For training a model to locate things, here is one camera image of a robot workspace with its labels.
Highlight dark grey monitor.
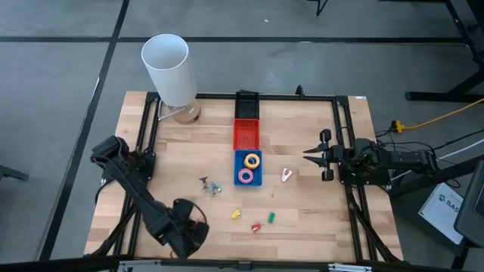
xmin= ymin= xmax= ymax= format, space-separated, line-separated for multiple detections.
xmin=453 ymin=159 xmax=484 ymax=249

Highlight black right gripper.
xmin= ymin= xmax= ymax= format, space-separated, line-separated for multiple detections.
xmin=302 ymin=128 xmax=344 ymax=182

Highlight black aluminium table frame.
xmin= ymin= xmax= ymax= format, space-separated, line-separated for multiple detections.
xmin=83 ymin=90 xmax=405 ymax=267

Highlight red plastic basket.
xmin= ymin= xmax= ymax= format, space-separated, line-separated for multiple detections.
xmin=232 ymin=118 xmax=262 ymax=152

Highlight yellow extension cord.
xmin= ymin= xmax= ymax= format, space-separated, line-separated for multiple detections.
xmin=390 ymin=97 xmax=484 ymax=134

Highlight black floor stand legs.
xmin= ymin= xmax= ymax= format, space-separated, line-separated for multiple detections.
xmin=404 ymin=0 xmax=484 ymax=104

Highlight pink tape roll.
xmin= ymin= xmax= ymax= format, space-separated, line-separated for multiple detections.
xmin=237 ymin=168 xmax=255 ymax=185

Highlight white printed box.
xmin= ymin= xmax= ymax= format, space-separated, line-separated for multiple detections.
xmin=417 ymin=181 xmax=466 ymax=246

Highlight white lamp with wooden base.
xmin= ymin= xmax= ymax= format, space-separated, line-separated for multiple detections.
xmin=141 ymin=33 xmax=202 ymax=125

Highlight blue plastic basket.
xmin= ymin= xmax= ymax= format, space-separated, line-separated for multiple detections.
xmin=233 ymin=149 xmax=264 ymax=187

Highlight yellow tape roll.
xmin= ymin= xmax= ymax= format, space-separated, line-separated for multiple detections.
xmin=244 ymin=152 xmax=262 ymax=170

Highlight black plastic basket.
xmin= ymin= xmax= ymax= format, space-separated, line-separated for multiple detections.
xmin=234 ymin=90 xmax=261 ymax=121

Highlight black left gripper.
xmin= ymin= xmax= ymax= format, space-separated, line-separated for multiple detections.
xmin=166 ymin=198 xmax=210 ymax=260

